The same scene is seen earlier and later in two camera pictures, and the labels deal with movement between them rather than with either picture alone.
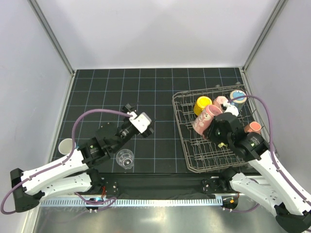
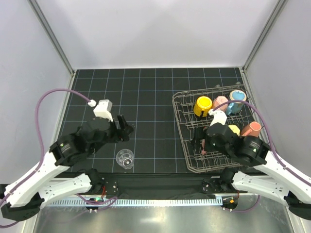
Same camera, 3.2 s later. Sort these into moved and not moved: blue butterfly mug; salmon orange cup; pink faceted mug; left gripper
Moved: left gripper
Not moved: salmon orange cup; pink faceted mug; blue butterfly mug
